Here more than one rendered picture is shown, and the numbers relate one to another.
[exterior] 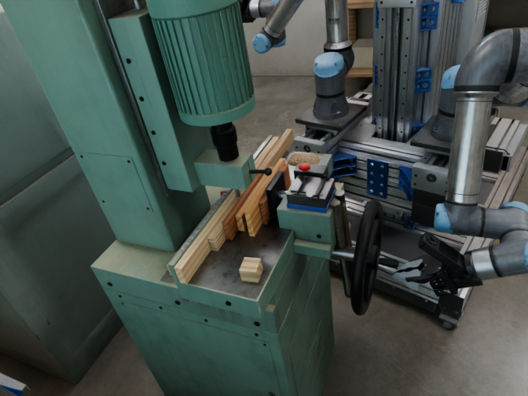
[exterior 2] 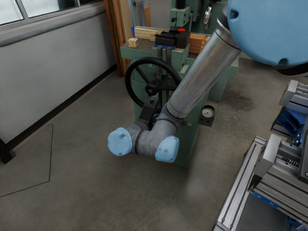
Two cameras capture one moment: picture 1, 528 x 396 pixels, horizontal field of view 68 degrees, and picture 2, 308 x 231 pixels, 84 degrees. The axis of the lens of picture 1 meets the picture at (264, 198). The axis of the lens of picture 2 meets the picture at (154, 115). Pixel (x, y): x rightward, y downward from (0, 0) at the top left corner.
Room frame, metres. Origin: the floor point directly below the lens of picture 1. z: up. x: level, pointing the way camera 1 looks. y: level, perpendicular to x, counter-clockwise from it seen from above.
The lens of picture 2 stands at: (0.63, -0.89, 1.23)
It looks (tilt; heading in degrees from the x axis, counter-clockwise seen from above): 42 degrees down; 84
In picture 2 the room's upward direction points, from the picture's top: straight up
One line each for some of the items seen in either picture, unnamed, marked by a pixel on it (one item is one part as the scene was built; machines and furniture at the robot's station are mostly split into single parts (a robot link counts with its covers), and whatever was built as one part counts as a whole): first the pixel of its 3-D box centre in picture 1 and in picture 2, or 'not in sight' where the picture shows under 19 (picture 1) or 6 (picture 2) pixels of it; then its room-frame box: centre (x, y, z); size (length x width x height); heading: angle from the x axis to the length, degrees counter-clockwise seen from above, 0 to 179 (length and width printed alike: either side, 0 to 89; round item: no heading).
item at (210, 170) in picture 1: (225, 170); (180, 17); (0.87, 0.08, 1.03); 0.14 x 0.07 x 0.09; 61
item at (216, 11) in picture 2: not in sight; (215, 15); (1.09, 0.15, 1.02); 0.09 x 0.07 x 0.12; 151
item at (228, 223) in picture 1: (247, 202); not in sight; (0.86, 0.05, 0.93); 0.24 x 0.02 x 0.06; 151
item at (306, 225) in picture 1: (312, 209); (170, 54); (0.79, -0.12, 0.92); 0.15 x 0.13 x 0.09; 151
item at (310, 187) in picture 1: (311, 185); (173, 38); (0.80, -0.12, 0.99); 0.13 x 0.11 x 0.06; 151
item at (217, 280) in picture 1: (283, 218); (175, 57); (0.83, -0.04, 0.87); 0.61 x 0.30 x 0.06; 151
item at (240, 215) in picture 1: (258, 196); not in sight; (0.88, 0.01, 0.92); 0.23 x 0.02 x 0.05; 151
